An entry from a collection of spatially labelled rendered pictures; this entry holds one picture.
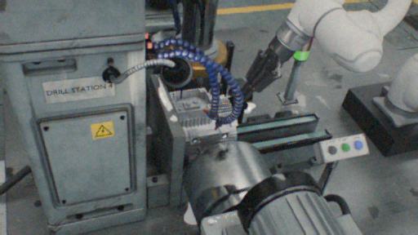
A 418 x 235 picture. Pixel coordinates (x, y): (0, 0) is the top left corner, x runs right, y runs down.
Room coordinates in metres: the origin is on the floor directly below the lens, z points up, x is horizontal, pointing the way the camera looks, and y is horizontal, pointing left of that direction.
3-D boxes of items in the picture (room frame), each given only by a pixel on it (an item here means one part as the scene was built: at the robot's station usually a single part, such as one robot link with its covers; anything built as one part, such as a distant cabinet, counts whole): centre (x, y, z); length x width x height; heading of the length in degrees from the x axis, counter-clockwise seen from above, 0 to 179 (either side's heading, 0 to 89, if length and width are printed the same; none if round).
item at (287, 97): (1.50, -0.32, 1.01); 0.08 x 0.08 x 0.42; 25
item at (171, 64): (0.69, 0.15, 1.46); 0.18 x 0.11 x 0.13; 115
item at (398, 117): (1.42, -0.77, 0.94); 0.22 x 0.18 x 0.06; 24
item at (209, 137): (1.00, 0.04, 1.02); 0.20 x 0.19 x 0.19; 115
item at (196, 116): (0.99, 0.08, 1.11); 0.12 x 0.11 x 0.07; 115
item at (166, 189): (0.94, 0.18, 0.97); 0.30 x 0.11 x 0.34; 25
